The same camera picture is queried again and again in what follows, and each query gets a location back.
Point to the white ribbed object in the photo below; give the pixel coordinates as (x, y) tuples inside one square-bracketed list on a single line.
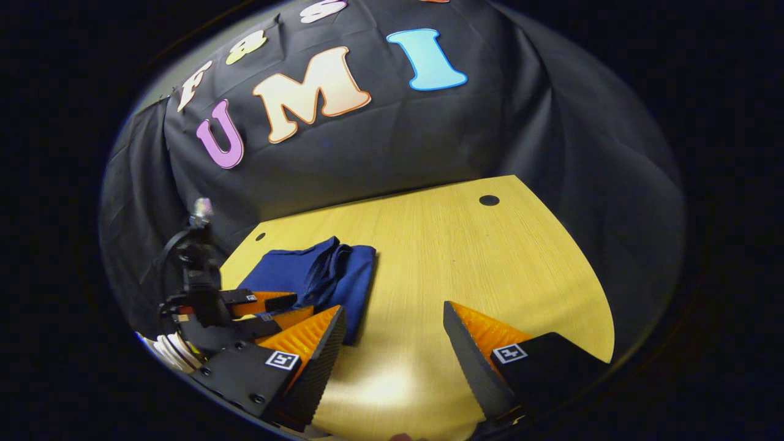
[(174, 352)]

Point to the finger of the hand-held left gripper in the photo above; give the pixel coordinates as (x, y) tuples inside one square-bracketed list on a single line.
[(269, 301), (245, 329)]

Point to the blue denim jeans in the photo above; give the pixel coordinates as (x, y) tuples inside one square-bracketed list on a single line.
[(343, 275)]

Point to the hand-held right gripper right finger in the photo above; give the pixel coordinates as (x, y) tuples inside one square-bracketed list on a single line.
[(471, 367)]

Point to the black backdrop cloth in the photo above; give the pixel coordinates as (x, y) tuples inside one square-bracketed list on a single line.
[(429, 135)]

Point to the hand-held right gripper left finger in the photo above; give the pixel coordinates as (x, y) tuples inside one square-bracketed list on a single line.
[(321, 367)]

